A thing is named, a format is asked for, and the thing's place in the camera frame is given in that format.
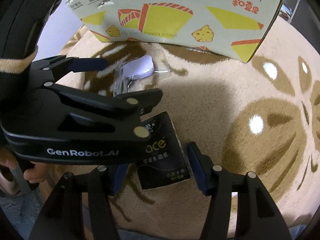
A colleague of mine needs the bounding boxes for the person's left hand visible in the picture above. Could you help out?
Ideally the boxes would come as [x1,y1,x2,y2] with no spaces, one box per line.
[0,147,48,184]

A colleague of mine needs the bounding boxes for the beige flower-pattern blanket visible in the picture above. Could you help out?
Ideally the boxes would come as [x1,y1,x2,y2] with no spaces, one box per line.
[58,17,319,239]

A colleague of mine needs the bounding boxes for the open cardboard box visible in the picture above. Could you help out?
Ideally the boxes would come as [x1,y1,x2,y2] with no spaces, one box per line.
[67,0,283,63]

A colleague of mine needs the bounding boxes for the black tissue pack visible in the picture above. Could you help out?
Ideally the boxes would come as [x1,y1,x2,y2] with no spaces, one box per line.
[137,112,191,190]

